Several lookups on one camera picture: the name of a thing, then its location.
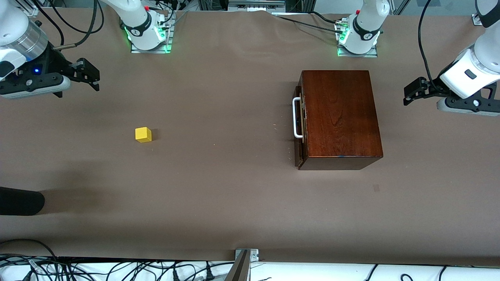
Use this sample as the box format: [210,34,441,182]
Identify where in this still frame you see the wooden drawer with white handle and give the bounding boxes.
[293,76,309,169]

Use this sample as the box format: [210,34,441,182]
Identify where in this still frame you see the dark brown wooden cabinet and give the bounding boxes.
[299,70,384,171]

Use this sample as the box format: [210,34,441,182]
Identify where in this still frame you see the black cylindrical object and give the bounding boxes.
[0,187,45,216]

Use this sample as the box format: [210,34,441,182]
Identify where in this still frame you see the silver electronics box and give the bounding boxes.
[228,0,286,11]

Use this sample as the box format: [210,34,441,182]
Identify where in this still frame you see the brown table cover sheet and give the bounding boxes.
[0,8,500,267]

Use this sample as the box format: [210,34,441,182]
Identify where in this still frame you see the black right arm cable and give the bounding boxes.
[53,0,105,50]
[33,0,65,46]

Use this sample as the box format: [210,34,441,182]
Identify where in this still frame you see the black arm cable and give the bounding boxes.
[418,0,440,90]
[53,0,105,50]
[33,0,65,46]

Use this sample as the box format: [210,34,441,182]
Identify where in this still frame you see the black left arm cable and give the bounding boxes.
[418,0,440,90]

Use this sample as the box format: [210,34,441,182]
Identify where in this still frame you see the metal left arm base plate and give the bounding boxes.
[337,18,379,58]

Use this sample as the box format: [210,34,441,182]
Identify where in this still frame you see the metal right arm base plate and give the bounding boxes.
[131,12,173,54]

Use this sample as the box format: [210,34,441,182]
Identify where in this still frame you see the silver metal bracket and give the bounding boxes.
[235,249,259,261]

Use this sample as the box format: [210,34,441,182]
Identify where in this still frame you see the dark grey metal post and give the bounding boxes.
[225,250,250,281]

